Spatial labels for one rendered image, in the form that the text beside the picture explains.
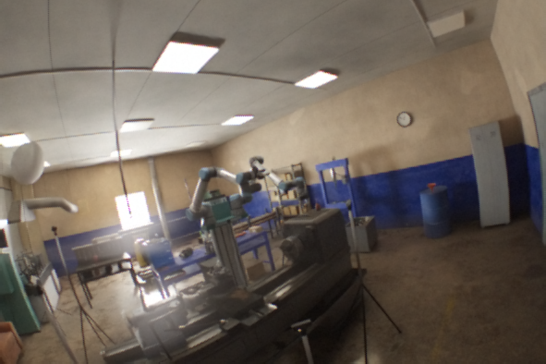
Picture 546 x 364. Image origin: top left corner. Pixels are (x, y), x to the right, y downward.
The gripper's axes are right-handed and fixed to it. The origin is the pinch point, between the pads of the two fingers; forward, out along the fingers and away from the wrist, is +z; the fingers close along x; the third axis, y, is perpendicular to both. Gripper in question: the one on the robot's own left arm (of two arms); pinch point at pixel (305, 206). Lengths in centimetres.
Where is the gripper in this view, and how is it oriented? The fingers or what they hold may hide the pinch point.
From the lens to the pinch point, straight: 278.2
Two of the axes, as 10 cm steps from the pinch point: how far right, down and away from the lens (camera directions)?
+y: -4.8, 1.5, 8.6
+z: 2.2, 9.7, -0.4
